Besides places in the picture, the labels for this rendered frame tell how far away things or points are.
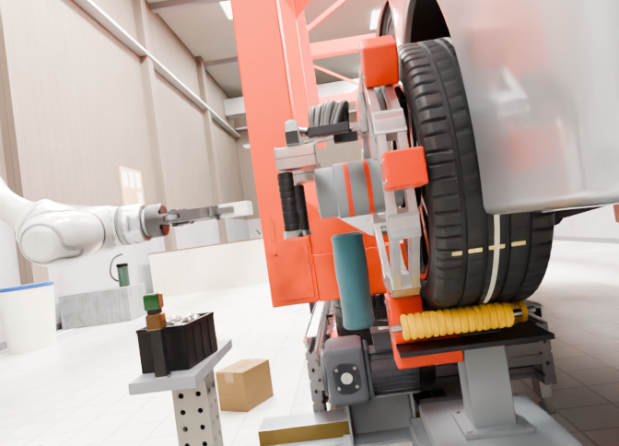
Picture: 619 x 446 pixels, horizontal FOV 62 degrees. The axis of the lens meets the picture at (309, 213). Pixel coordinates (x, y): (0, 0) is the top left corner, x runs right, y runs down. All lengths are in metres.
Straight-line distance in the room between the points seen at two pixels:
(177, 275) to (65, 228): 8.41
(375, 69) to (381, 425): 1.15
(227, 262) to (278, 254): 7.46
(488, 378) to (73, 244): 0.97
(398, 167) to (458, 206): 0.14
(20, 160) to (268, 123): 5.16
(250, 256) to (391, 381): 7.59
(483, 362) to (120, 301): 5.79
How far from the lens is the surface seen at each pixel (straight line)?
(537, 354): 2.02
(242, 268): 9.16
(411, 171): 0.98
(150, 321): 1.36
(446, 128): 1.04
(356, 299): 1.41
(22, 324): 5.79
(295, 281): 1.76
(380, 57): 1.16
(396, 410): 1.81
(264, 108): 1.82
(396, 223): 1.06
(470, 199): 1.03
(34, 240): 1.07
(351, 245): 1.40
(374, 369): 1.62
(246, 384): 2.47
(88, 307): 6.97
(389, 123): 1.08
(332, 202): 1.27
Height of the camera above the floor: 0.75
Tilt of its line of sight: 2 degrees up
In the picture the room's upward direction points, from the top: 8 degrees counter-clockwise
